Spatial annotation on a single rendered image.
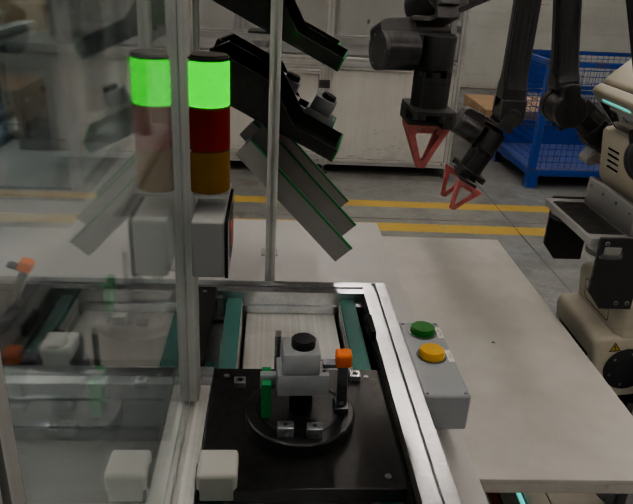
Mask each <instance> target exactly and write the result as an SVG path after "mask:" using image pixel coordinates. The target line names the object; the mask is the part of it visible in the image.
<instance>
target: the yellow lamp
mask: <svg viewBox="0 0 633 504"><path fill-rule="evenodd" d="M190 171H191V191H192V192H194V193H198V194H207V195H212V194H220V193H224V192H226V191H228V190H229V189H230V148H229V149H228V150H226V151H223V152H216V153H203V152H196V151H191V152H190Z"/></svg>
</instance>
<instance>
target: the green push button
mask: <svg viewBox="0 0 633 504"><path fill-rule="evenodd" d="M410 331H411V333H412V334H413V335H415V336H417V337H421V338H429V337H432V336H433V335H434V333H435V327H434V326H433V325H432V324H431V323H429V322H425V321H416V322H414V323H412V324H411V329H410Z"/></svg>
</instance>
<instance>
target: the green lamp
mask: <svg viewBox="0 0 633 504"><path fill-rule="evenodd" d="M188 96H189V106H191V107H195V108H205V109H215V108H224V107H227V106H229V105H230V61H229V60H228V61H225V62H196V61H189V62H188Z"/></svg>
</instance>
